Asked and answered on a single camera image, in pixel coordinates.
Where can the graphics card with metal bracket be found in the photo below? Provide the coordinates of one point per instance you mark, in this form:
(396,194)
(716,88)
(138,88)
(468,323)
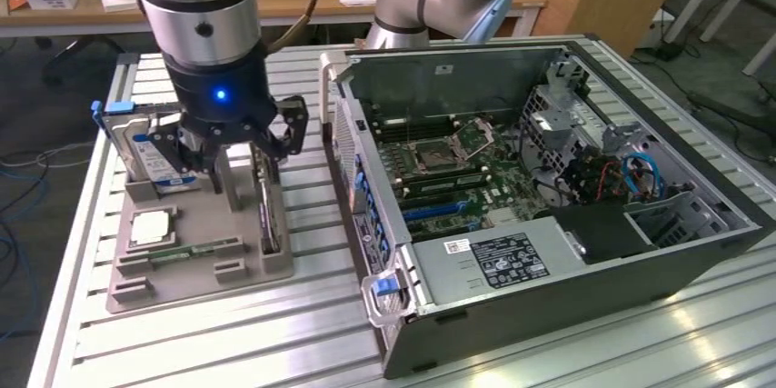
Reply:
(271,220)

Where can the metal disk bay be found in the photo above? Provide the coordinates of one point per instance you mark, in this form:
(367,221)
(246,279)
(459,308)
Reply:
(679,220)

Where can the open black PC case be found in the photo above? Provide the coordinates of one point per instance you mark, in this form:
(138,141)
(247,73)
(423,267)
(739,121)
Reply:
(546,315)

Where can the RAM stick with black chips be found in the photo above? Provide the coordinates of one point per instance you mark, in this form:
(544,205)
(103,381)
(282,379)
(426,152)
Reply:
(446,182)

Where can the silver chipset heatsink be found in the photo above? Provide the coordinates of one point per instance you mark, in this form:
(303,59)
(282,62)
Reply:
(500,217)

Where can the blue case latch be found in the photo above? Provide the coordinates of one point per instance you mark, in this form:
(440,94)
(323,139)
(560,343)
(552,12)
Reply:
(383,289)

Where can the black power adapter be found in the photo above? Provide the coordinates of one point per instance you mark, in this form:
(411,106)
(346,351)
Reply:
(670,52)

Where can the metal socket cover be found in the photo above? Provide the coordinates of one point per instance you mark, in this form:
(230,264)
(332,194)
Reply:
(476,136)

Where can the CPU chip silver lid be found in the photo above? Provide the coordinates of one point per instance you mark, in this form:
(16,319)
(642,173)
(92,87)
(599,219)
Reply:
(151,229)

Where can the gray power supply unit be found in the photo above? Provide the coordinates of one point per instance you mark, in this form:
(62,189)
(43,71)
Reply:
(486,261)

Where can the green RAM stick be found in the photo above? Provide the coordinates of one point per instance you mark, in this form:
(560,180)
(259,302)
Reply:
(182,252)

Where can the hard disk in blue caddy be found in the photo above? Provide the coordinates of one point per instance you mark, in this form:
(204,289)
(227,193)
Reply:
(140,156)

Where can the gray parts rack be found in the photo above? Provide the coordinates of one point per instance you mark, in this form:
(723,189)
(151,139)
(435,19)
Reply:
(200,279)

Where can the green motherboard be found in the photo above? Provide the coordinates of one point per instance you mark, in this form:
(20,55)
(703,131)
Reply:
(503,188)

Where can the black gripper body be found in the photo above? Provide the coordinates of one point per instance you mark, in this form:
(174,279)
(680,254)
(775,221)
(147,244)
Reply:
(222,88)

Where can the blue expansion slot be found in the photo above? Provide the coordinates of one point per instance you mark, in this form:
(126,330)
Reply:
(436,210)

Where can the CPU socket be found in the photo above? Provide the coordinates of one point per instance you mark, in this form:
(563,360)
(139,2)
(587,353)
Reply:
(438,154)

